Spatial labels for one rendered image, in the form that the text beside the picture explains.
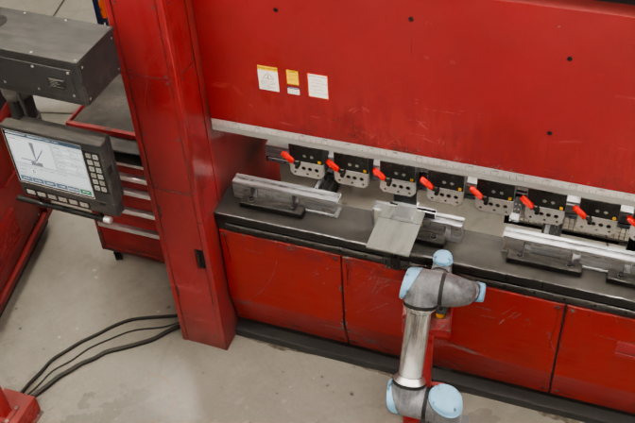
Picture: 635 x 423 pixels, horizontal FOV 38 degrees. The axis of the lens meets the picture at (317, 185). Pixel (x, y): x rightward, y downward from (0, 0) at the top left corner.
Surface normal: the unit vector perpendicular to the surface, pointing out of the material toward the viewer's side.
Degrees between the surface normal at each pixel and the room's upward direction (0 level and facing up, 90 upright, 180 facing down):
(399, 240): 0
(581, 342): 90
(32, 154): 90
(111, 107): 0
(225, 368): 0
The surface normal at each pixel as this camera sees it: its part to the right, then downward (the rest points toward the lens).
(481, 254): -0.05, -0.75
